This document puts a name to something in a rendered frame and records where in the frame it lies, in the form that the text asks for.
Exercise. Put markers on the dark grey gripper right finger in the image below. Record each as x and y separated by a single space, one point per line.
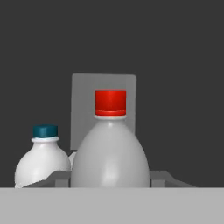
159 178

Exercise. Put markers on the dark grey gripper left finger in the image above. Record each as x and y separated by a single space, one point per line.
59 178

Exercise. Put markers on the white bottle with blue cap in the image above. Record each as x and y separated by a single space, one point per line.
40 162

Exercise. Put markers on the grey rectangular panel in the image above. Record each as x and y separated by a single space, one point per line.
83 102

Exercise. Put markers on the white bottle with red cap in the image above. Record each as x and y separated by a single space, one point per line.
110 157

